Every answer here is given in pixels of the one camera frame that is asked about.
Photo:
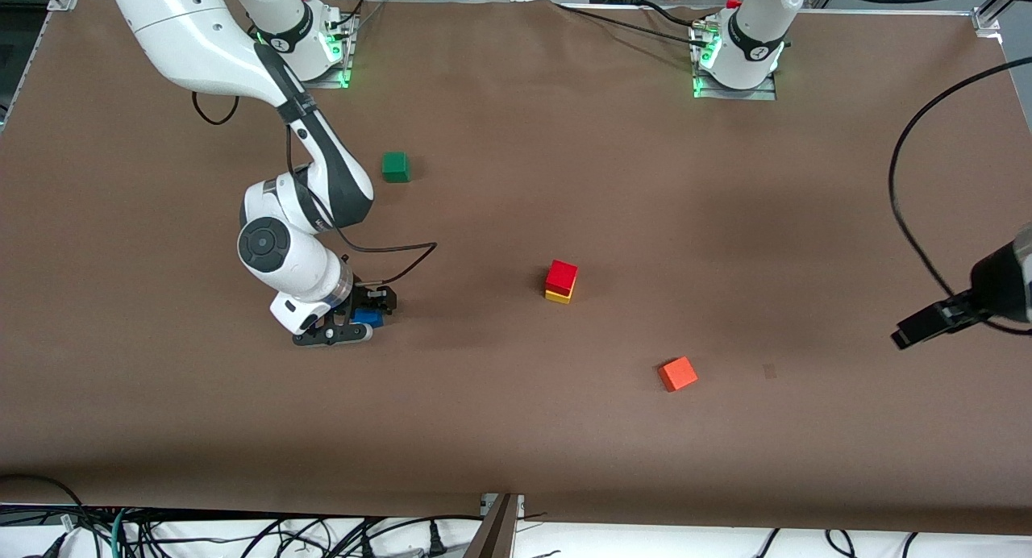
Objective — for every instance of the brown table cover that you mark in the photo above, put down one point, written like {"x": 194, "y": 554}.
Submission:
{"x": 516, "y": 429}

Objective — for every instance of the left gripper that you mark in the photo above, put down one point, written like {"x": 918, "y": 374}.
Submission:
{"x": 996, "y": 281}

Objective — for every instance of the black power plug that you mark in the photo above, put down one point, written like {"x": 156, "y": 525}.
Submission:
{"x": 436, "y": 542}

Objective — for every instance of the blue block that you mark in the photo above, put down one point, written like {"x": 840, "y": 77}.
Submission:
{"x": 369, "y": 318}

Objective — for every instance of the orange block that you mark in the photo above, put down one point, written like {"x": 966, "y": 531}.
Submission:
{"x": 678, "y": 374}

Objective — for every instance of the yellow block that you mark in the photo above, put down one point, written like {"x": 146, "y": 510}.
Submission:
{"x": 556, "y": 297}

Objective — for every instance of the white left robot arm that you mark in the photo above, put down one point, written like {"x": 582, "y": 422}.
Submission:
{"x": 758, "y": 26}

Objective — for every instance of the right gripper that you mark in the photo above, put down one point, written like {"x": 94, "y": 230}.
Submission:
{"x": 370, "y": 298}

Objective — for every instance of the red block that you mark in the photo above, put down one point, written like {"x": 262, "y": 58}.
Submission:
{"x": 562, "y": 276}

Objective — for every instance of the metal frame strut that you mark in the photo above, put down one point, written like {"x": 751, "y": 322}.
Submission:
{"x": 496, "y": 534}

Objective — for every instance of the aluminium corner bracket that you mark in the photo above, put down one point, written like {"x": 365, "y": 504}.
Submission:
{"x": 63, "y": 0}
{"x": 985, "y": 19}

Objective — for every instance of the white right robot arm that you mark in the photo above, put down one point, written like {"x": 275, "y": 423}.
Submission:
{"x": 185, "y": 34}

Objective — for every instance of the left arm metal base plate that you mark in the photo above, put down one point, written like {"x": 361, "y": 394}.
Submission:
{"x": 766, "y": 94}

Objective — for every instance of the green block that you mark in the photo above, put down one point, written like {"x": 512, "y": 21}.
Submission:
{"x": 395, "y": 168}

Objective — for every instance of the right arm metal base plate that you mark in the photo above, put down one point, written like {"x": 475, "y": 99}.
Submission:
{"x": 339, "y": 81}

